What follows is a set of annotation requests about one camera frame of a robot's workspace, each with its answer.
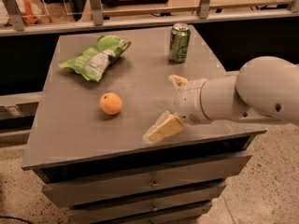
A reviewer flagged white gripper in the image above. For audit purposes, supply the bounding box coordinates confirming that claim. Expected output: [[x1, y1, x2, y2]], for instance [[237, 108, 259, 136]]
[[143, 75, 211, 143]]

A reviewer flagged orange fruit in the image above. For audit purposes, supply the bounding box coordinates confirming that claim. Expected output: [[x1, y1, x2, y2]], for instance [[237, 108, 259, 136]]
[[99, 92, 122, 115]]

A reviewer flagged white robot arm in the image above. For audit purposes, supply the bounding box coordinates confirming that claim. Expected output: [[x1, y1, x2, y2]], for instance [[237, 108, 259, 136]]
[[143, 56, 299, 144]]

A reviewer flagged green soda can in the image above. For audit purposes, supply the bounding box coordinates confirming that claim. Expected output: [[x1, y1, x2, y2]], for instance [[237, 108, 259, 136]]
[[169, 22, 191, 63]]

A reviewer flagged grey drawer cabinet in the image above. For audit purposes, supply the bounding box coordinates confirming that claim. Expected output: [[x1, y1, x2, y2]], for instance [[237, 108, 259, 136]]
[[21, 24, 268, 224]]

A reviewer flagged green chip bag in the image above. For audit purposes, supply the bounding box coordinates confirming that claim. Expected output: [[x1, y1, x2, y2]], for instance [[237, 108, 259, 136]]
[[59, 35, 131, 82]]

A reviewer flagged middle grey drawer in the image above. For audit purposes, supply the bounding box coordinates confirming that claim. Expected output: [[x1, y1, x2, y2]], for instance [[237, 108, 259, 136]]
[[71, 179, 226, 224]]

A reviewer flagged grey drawer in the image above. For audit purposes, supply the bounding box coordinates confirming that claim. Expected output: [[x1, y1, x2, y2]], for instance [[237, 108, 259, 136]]
[[71, 179, 226, 224], [104, 201, 212, 224], [42, 151, 250, 207]]

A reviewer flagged bottom grey drawer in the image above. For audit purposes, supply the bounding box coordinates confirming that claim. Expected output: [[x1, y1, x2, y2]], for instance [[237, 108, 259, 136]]
[[104, 201, 212, 224]]

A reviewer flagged top grey drawer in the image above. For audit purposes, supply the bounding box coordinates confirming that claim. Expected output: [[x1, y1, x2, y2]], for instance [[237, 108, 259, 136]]
[[42, 151, 250, 207]]

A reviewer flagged orange white striped bag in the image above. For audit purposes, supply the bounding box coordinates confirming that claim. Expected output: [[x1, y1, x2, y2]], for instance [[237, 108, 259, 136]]
[[0, 0, 52, 25]]

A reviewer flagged grey metal railing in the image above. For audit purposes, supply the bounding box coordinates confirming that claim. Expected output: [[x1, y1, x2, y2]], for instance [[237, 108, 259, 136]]
[[0, 0, 298, 36]]

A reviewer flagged black floor cable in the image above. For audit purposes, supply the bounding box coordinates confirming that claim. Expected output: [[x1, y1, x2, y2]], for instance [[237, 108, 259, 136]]
[[0, 215, 35, 224]]

